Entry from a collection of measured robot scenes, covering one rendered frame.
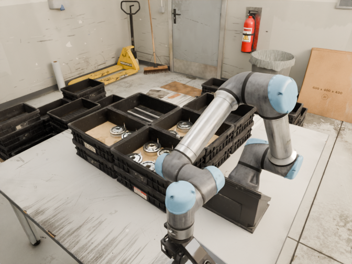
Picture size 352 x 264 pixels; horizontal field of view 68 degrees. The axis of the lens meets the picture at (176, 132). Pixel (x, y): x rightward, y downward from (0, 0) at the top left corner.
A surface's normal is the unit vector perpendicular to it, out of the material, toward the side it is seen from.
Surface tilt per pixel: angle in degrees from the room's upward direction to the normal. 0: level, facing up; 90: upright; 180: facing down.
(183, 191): 0
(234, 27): 90
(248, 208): 90
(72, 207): 0
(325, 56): 83
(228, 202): 90
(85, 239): 0
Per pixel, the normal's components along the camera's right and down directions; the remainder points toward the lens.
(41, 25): 0.81, 0.30
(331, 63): -0.58, 0.30
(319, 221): -0.02, -0.84
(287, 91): 0.66, 0.18
